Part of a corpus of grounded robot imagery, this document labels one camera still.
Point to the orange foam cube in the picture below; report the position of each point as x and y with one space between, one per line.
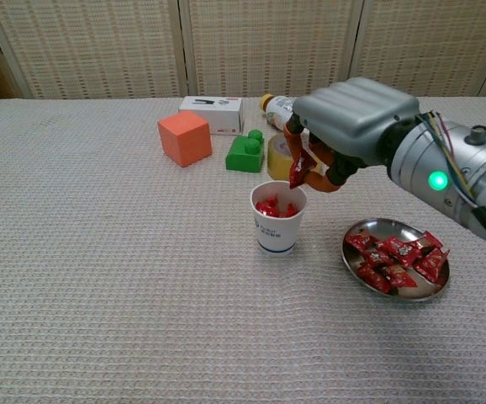
184 141

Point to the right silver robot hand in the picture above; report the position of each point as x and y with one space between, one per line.
356 113

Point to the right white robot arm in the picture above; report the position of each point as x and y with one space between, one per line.
457 168

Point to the silver metal plate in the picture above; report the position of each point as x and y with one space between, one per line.
386 229

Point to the white paper cup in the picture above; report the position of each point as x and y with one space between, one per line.
276 235

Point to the green toy brick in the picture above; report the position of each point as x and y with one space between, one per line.
243 157

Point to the beige woven tablecloth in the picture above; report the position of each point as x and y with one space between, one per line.
100 273

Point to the red candy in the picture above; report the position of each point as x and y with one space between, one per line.
398 275
358 240
430 240
291 209
373 275
268 206
398 248
298 170
434 263
375 256

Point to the white labelled drink bottle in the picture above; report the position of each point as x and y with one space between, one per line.
278 110

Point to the yellow tape roll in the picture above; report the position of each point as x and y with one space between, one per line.
276 162

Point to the white stapler box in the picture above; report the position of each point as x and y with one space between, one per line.
222 111

